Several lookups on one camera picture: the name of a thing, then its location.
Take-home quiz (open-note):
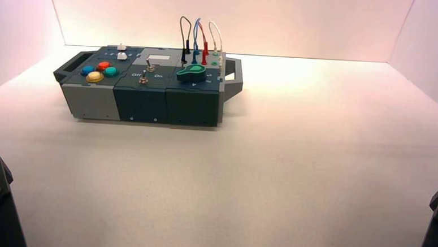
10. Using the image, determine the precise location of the black jumper wire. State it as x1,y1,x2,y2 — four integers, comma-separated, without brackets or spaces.
177,16,193,66

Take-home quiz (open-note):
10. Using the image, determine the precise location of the white jumper wire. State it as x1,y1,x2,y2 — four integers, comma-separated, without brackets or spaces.
206,20,226,67

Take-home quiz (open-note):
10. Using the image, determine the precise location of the yellow push button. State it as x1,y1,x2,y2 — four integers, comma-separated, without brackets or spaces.
85,70,105,84

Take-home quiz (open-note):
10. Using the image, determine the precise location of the green rotary knob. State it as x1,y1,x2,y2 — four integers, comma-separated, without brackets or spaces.
175,63,208,84

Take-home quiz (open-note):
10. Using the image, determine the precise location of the blue jumper wire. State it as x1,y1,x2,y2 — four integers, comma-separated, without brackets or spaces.
191,17,203,65

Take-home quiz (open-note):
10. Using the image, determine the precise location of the grey and teal control box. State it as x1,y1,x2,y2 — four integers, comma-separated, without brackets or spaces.
51,42,245,129

